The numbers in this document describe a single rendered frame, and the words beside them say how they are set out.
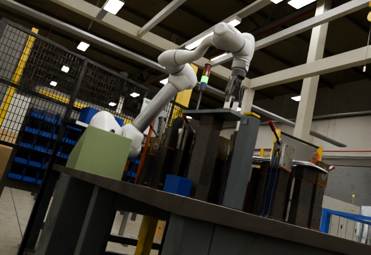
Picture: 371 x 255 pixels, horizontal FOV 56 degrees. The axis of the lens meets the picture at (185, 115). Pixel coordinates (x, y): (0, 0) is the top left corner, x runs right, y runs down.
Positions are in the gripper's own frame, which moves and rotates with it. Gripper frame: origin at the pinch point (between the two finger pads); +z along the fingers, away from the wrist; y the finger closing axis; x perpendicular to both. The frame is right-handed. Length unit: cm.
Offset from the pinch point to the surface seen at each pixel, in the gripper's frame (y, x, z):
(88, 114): 8, 119, 10
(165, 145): 12, 45, 23
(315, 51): 776, 209, -446
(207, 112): -4.1, 10.7, 5.2
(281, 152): 6.2, -28.4, 19.0
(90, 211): -46, 28, 66
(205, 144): -1.1, 9.2, 21.9
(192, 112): -1.3, 22.0, 5.3
